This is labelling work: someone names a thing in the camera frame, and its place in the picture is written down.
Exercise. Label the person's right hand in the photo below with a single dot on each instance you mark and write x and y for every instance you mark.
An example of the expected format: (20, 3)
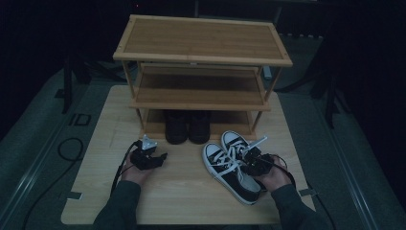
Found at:
(276, 180)

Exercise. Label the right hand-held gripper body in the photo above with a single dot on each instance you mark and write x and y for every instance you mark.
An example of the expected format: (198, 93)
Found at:
(260, 163)

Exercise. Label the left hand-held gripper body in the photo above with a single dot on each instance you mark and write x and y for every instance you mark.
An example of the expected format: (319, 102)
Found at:
(143, 158)

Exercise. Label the wooden three-tier shoe rack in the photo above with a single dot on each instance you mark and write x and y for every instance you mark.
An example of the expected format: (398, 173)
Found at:
(201, 38)

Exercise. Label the person's left hand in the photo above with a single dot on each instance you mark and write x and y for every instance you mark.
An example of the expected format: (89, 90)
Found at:
(137, 175)

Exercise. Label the black leather shoe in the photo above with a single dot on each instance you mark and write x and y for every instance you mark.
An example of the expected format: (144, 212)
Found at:
(175, 131)
(199, 129)

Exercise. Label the black metal stand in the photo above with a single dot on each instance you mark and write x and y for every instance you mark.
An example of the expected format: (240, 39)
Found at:
(67, 89)

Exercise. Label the grey metal post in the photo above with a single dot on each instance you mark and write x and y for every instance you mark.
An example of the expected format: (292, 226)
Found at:
(267, 73)

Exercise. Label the black and white canvas sneaker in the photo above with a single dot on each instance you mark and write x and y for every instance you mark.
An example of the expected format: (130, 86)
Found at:
(231, 137)
(212, 153)

